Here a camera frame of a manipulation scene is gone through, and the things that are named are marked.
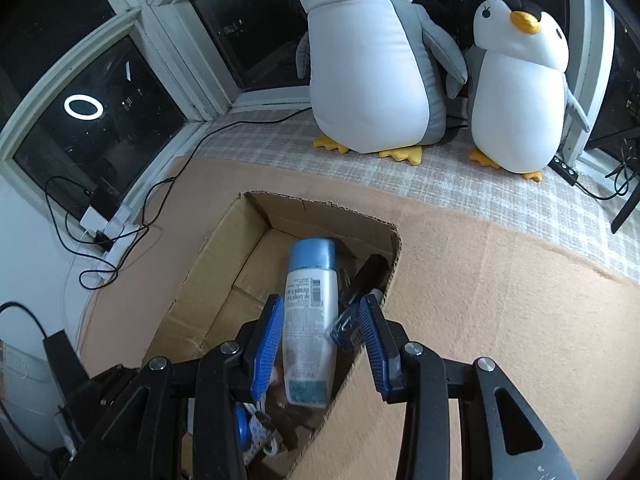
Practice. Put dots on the white power adapter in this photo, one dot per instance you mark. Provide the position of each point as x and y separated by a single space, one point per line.
92 219

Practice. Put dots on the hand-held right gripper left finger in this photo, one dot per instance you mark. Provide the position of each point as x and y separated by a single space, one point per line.
267 350

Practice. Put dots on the small penguin plush toy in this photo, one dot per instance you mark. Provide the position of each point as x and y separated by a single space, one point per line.
515 95

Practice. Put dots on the checked cloth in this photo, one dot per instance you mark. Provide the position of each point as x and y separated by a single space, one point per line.
450 185

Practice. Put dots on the white power strip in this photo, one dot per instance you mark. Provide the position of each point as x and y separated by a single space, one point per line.
122 217

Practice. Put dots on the black plug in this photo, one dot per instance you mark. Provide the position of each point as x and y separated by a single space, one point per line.
102 237

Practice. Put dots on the white window frame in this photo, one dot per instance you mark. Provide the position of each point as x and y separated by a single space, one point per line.
165 25

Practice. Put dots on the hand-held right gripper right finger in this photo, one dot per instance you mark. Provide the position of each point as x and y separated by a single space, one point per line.
375 345

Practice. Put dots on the round blue tape measure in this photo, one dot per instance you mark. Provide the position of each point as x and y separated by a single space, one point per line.
242 427

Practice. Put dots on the black lipstick tube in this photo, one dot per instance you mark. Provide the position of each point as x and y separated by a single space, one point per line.
367 275

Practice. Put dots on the large penguin plush toy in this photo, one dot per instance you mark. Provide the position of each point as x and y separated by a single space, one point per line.
365 70

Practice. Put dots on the cardboard box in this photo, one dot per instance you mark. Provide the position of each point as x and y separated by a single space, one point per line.
225 260

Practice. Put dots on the black power bank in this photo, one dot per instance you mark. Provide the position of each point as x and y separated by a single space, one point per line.
102 199

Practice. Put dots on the white bottle with blue cap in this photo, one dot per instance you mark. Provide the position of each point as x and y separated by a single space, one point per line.
307 320

